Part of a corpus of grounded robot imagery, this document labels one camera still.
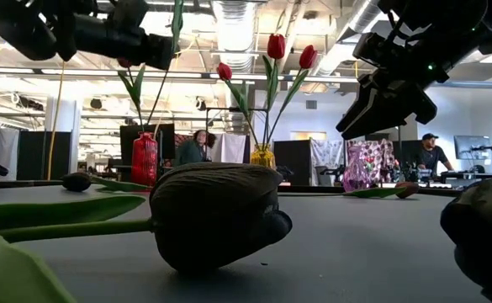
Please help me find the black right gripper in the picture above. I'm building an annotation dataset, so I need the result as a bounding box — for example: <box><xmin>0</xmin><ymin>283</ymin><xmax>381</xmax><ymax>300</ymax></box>
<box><xmin>336</xmin><ymin>32</ymin><xmax>451</xmax><ymax>141</ymax></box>

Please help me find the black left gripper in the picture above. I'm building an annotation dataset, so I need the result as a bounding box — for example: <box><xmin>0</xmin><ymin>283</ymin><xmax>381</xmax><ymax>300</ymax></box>
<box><xmin>72</xmin><ymin>16</ymin><xmax>176</xmax><ymax>72</ymax></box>

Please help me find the dark red artificial tulip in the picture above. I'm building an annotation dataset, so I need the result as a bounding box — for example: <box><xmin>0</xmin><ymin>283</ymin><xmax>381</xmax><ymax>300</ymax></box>
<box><xmin>116</xmin><ymin>56</ymin><xmax>147</xmax><ymax>135</ymax></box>
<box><xmin>278</xmin><ymin>180</ymin><xmax>421</xmax><ymax>199</ymax></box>

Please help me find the black artificial tulip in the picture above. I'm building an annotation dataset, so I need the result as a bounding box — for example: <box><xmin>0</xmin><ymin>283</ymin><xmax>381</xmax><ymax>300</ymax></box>
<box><xmin>0</xmin><ymin>162</ymin><xmax>294</xmax><ymax>303</ymax></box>
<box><xmin>61</xmin><ymin>171</ymin><xmax>152</xmax><ymax>194</ymax></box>
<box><xmin>439</xmin><ymin>176</ymin><xmax>492</xmax><ymax>303</ymax></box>

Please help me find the monitor on arm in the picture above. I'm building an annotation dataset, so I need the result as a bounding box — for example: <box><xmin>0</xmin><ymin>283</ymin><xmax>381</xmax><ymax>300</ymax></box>
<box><xmin>454</xmin><ymin>135</ymin><xmax>492</xmax><ymax>161</ymax></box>

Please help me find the purple glass vase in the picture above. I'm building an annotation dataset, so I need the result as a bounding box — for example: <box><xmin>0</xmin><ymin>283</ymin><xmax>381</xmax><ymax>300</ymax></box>
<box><xmin>341</xmin><ymin>145</ymin><xmax>375</xmax><ymax>194</ymax></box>

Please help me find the red glass vase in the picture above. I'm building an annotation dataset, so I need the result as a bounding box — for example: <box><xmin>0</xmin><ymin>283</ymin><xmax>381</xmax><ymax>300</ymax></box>
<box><xmin>130</xmin><ymin>131</ymin><xmax>159</xmax><ymax>189</ymax></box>

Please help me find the yellow glass vase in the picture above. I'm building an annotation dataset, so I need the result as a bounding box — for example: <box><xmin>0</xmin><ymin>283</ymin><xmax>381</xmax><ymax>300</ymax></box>
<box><xmin>250</xmin><ymin>143</ymin><xmax>277</xmax><ymax>170</ymax></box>

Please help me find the ceiling light bar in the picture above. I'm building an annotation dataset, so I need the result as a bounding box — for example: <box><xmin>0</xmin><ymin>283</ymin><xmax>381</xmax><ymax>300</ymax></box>
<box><xmin>0</xmin><ymin>66</ymin><xmax>358</xmax><ymax>85</ymax></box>

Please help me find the purple patterned cloth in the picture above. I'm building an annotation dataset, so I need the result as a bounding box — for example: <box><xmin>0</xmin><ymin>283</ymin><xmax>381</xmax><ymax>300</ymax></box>
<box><xmin>346</xmin><ymin>138</ymin><xmax>398</xmax><ymax>182</ymax></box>

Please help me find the person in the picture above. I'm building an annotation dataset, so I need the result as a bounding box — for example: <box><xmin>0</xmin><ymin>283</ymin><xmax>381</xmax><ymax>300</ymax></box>
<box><xmin>415</xmin><ymin>132</ymin><xmax>456</xmax><ymax>173</ymax></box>
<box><xmin>173</xmin><ymin>129</ymin><xmax>217</xmax><ymax>167</ymax></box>

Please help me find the white patterned cloth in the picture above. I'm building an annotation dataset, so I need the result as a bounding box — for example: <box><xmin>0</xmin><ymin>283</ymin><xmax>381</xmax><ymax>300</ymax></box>
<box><xmin>310</xmin><ymin>138</ymin><xmax>346</xmax><ymax>167</ymax></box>

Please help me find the black monitor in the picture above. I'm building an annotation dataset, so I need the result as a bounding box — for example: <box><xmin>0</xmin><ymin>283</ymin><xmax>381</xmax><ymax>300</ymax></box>
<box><xmin>119</xmin><ymin>123</ymin><xmax>177</xmax><ymax>161</ymax></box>

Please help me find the black office chair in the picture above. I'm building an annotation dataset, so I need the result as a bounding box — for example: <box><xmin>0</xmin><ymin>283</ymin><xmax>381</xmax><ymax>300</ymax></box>
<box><xmin>315</xmin><ymin>165</ymin><xmax>334</xmax><ymax>188</ymax></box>

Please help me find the black partition panel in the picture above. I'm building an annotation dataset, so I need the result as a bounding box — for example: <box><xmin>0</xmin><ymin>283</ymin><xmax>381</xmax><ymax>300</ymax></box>
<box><xmin>17</xmin><ymin>130</ymin><xmax>72</xmax><ymax>181</ymax></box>
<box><xmin>272</xmin><ymin>139</ymin><xmax>313</xmax><ymax>188</ymax></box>

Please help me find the white hanging cloth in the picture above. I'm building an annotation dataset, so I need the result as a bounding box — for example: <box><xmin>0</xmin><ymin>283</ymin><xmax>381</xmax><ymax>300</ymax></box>
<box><xmin>209</xmin><ymin>133</ymin><xmax>247</xmax><ymax>165</ymax></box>

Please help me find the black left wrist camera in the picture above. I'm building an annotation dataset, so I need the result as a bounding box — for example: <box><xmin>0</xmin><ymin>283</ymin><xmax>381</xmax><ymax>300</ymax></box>
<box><xmin>109</xmin><ymin>0</ymin><xmax>151</xmax><ymax>33</ymax></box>

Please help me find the silver ventilation duct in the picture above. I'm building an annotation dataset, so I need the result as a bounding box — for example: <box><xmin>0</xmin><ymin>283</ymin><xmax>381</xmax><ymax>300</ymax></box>
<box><xmin>310</xmin><ymin>0</ymin><xmax>381</xmax><ymax>79</ymax></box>
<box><xmin>210</xmin><ymin>0</ymin><xmax>258</xmax><ymax>127</ymax></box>

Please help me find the black metal frame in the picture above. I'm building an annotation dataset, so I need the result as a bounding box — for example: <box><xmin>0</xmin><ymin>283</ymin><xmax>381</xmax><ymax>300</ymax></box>
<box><xmin>204</xmin><ymin>106</ymin><xmax>271</xmax><ymax>146</ymax></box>

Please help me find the yellow power cable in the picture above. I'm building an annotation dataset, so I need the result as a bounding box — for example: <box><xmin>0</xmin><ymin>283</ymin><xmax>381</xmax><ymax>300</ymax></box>
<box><xmin>45</xmin><ymin>61</ymin><xmax>67</xmax><ymax>181</ymax></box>

